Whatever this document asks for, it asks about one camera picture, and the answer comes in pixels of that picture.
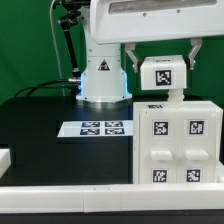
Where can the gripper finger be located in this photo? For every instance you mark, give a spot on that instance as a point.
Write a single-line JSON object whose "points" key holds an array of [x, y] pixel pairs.
{"points": [[130, 50], [196, 44]]}

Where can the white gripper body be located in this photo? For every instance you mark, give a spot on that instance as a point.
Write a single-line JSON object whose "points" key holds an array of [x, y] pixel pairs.
{"points": [[123, 21]]}

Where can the white cabinet top block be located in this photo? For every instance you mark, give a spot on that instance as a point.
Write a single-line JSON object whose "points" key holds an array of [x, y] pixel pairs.
{"points": [[163, 73]]}

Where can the white door panel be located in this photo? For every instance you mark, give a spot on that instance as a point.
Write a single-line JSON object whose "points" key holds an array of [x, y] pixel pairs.
{"points": [[196, 148], [157, 149]]}

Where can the white cabinet body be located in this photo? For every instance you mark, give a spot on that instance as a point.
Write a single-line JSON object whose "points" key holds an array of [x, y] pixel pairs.
{"points": [[176, 109]]}

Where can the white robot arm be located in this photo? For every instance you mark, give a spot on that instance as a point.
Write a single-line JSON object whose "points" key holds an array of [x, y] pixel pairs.
{"points": [[103, 80]]}

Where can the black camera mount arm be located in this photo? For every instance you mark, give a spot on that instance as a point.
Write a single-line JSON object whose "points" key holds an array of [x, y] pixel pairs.
{"points": [[73, 12]]}

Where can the white marker base plate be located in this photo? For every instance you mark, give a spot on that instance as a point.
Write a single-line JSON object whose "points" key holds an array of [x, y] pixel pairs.
{"points": [[96, 128]]}

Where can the white workspace border frame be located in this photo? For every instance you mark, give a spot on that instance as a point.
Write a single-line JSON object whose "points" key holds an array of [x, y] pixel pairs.
{"points": [[109, 198]]}

